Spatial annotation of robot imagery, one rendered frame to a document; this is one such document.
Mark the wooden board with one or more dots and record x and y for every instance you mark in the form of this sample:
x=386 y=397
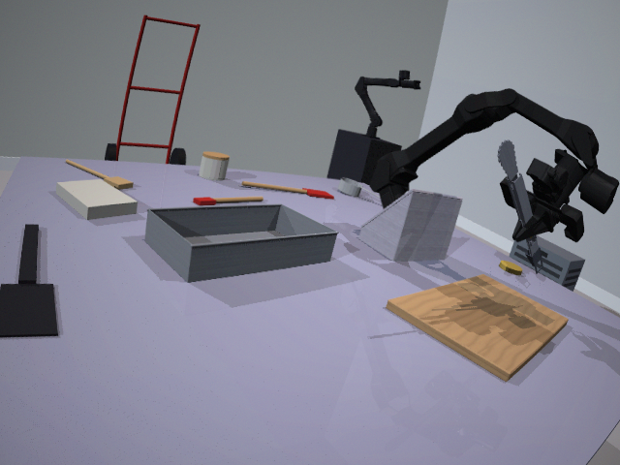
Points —
x=494 y=326

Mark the yellow flat disc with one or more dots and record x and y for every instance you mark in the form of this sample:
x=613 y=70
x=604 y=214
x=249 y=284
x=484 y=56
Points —
x=511 y=267

